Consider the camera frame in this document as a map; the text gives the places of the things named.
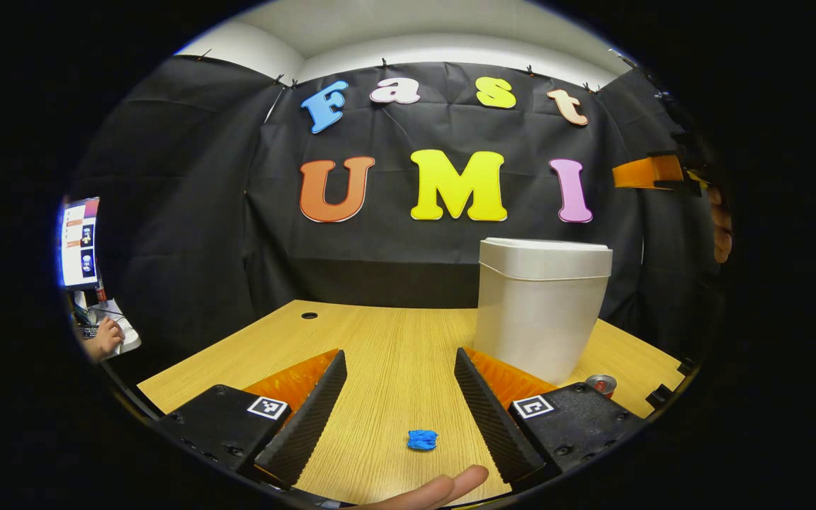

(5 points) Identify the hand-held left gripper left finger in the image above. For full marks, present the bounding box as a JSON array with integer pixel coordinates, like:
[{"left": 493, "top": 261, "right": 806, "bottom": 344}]
[{"left": 159, "top": 348, "right": 349, "bottom": 491}]

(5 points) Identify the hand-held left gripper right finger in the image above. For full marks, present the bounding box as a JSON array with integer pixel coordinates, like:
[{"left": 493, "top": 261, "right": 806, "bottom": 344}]
[{"left": 454, "top": 346, "right": 646, "bottom": 486}]

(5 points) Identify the white desktop garbage bin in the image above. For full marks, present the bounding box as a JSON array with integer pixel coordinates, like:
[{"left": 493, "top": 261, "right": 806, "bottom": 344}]
[{"left": 474, "top": 237, "right": 613, "bottom": 385}]

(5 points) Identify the wooden desktop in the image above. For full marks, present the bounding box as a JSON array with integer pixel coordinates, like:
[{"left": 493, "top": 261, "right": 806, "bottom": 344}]
[{"left": 137, "top": 300, "right": 685, "bottom": 507}]

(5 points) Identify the white side table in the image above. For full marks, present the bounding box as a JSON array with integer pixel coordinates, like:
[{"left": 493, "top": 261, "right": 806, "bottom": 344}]
[{"left": 72, "top": 290, "right": 142, "bottom": 355}]

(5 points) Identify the black backdrop cloth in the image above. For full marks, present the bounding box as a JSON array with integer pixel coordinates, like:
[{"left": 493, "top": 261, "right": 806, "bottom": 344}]
[{"left": 72, "top": 55, "right": 724, "bottom": 369}]

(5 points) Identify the computer monitor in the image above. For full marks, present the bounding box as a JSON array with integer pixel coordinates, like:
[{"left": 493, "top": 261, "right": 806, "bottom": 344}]
[{"left": 59, "top": 197, "right": 101, "bottom": 290}]

